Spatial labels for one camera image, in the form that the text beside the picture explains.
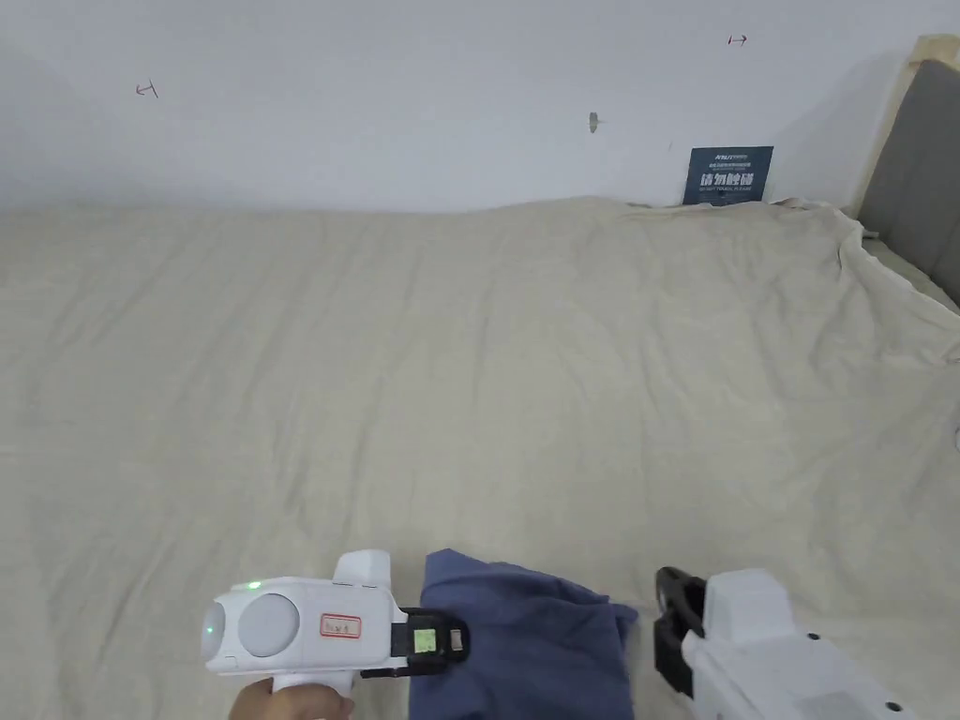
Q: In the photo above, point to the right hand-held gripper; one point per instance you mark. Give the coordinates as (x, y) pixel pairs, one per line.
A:
(757, 667)

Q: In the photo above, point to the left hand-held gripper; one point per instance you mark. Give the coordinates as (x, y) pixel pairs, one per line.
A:
(300, 626)

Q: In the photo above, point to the dark blue garment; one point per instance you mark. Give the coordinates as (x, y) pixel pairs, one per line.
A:
(525, 645)

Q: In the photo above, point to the person's left hand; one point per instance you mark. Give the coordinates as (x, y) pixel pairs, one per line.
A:
(292, 706)

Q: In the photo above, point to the bed with beige sheet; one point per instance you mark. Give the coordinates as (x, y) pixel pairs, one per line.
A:
(450, 375)

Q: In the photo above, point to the dark blue sign card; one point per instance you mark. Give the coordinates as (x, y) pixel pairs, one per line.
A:
(729, 176)

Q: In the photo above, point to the grey padded headboard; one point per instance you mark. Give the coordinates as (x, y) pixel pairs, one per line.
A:
(919, 172)

